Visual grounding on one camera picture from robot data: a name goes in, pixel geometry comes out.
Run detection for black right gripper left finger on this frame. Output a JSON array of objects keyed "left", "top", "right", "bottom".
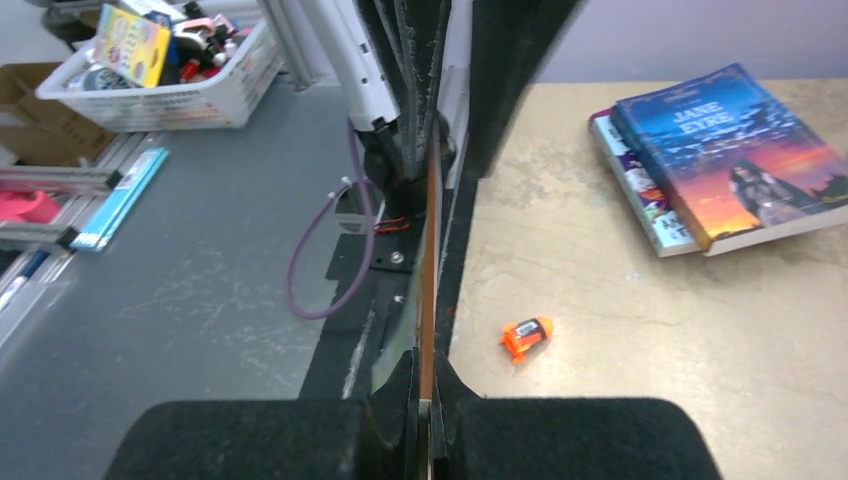
[{"left": 364, "top": 347, "right": 420, "bottom": 479}]

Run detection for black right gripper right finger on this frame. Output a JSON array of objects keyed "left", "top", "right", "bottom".
[{"left": 431, "top": 351, "right": 479, "bottom": 479}]

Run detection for blue pencil pack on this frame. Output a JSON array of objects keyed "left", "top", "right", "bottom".
[{"left": 71, "top": 148, "right": 169, "bottom": 252}]

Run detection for orange pencil sharpener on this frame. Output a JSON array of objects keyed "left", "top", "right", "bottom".
[{"left": 499, "top": 317, "right": 554, "bottom": 365}]

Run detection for purple paperback book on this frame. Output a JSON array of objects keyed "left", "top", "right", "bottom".
[{"left": 588, "top": 109, "right": 699, "bottom": 258}]

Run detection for blue Jane Eyre book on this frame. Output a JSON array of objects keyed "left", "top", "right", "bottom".
[{"left": 609, "top": 63, "right": 847, "bottom": 256}]

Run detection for white plastic basket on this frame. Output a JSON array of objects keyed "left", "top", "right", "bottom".
[{"left": 34, "top": 0, "right": 286, "bottom": 132}]

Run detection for cardboard box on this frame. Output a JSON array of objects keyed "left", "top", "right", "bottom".
[{"left": 1, "top": 62, "right": 116, "bottom": 166}]

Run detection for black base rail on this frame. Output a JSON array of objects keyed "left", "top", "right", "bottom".
[{"left": 299, "top": 186, "right": 477, "bottom": 399}]

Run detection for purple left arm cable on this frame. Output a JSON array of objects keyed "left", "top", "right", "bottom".
[{"left": 284, "top": 119, "right": 379, "bottom": 322}]

